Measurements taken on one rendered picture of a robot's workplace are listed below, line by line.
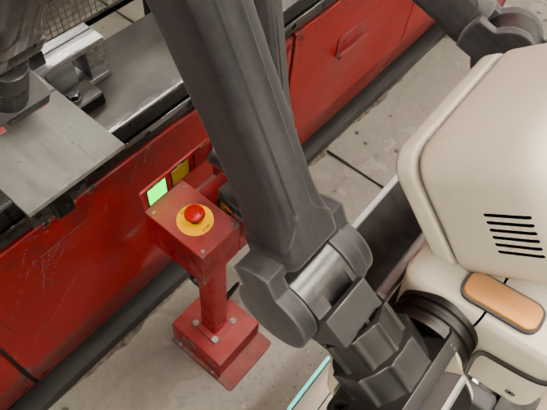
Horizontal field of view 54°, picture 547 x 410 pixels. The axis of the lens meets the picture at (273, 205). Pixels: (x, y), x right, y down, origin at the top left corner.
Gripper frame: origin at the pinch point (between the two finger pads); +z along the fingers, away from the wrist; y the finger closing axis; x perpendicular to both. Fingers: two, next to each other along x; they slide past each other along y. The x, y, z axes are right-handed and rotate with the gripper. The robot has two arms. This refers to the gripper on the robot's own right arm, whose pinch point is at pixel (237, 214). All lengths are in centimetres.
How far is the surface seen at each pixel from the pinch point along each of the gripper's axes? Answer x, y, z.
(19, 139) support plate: 26.5, 29.5, -21.1
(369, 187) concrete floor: -79, -20, 67
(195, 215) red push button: 10.2, 4.1, -8.6
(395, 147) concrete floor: -102, -16, 68
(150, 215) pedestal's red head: 14.5, 10.9, -3.6
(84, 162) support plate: 22.8, 19.3, -24.0
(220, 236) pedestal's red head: 9.0, -1.8, -7.2
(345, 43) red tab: -75, 18, 17
